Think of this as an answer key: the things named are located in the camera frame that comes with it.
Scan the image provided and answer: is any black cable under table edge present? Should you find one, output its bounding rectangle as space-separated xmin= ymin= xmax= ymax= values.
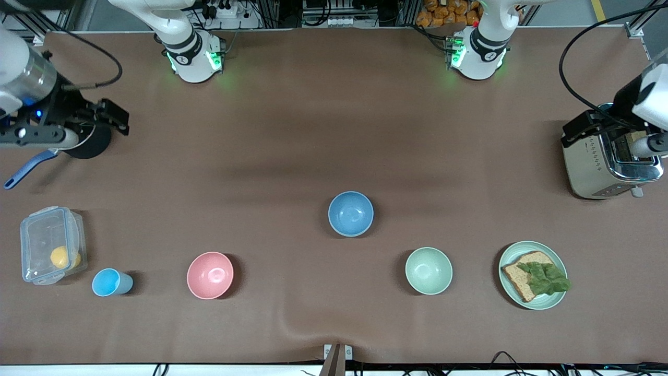
xmin=491 ymin=351 xmax=668 ymax=376

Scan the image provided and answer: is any metal table edge bracket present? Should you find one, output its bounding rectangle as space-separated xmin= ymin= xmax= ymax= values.
xmin=323 ymin=343 xmax=354 ymax=376

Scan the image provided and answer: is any clear plastic food container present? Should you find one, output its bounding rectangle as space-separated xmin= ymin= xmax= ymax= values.
xmin=20 ymin=206 xmax=88 ymax=286

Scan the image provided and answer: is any pink plastic bowl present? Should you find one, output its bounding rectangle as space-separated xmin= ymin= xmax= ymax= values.
xmin=186 ymin=252 xmax=234 ymax=300

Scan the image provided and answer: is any blue plastic cup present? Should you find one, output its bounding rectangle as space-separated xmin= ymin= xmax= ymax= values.
xmin=92 ymin=268 xmax=134 ymax=297

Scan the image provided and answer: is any green plate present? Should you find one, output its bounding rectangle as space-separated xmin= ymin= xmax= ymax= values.
xmin=498 ymin=240 xmax=568 ymax=311

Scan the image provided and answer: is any green lettuce leaf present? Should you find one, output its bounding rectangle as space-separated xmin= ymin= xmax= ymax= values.
xmin=517 ymin=261 xmax=572 ymax=296

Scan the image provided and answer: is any white power strip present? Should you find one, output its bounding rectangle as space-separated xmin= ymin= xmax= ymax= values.
xmin=201 ymin=0 xmax=263 ymax=29

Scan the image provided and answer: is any beige metal toaster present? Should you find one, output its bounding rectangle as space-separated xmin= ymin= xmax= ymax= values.
xmin=562 ymin=104 xmax=665 ymax=200

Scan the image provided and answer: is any white electronics box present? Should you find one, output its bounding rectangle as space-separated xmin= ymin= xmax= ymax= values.
xmin=302 ymin=0 xmax=380 ymax=28

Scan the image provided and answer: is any brown bread slice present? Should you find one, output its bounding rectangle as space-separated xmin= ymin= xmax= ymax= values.
xmin=501 ymin=251 xmax=556 ymax=303

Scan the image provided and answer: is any blue plastic bowl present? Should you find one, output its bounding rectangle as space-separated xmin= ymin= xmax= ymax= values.
xmin=328 ymin=191 xmax=374 ymax=237

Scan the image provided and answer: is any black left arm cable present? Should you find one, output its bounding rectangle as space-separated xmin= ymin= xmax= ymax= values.
xmin=558 ymin=3 xmax=668 ymax=128

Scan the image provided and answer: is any bag of orange snacks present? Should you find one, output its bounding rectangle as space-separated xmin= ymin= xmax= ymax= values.
xmin=416 ymin=0 xmax=483 ymax=28

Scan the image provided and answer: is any aluminium frame post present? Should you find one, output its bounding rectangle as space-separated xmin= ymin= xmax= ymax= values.
xmin=624 ymin=0 xmax=668 ymax=37
xmin=0 ymin=0 xmax=79 ymax=45

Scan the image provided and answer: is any brown table cloth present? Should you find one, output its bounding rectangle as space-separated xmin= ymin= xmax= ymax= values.
xmin=0 ymin=29 xmax=668 ymax=366

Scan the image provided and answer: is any black pot blue handle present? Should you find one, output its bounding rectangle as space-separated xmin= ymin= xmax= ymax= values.
xmin=3 ymin=124 xmax=112 ymax=190

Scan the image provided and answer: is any yellow lemon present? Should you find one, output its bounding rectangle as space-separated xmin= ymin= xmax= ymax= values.
xmin=50 ymin=245 xmax=81 ymax=270

